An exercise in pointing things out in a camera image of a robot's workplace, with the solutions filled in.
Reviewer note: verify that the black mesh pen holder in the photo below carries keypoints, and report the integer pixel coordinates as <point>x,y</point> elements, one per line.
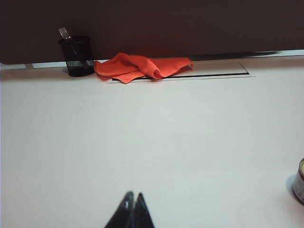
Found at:
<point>77,59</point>

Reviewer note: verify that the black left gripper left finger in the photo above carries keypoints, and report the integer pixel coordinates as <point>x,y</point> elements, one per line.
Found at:
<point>123,215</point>

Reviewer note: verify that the red tomato paste can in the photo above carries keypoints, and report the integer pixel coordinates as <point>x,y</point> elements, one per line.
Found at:
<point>299,183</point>

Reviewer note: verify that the grey desk partition panel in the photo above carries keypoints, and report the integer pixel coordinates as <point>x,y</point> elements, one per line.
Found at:
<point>166,26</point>

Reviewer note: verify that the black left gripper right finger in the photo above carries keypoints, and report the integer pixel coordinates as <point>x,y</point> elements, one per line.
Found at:
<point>142,215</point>

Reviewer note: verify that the orange cloth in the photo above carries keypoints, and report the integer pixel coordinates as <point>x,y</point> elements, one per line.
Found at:
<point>140,67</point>

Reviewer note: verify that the clear plastic pen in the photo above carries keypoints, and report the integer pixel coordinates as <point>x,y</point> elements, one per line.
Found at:
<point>64,33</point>

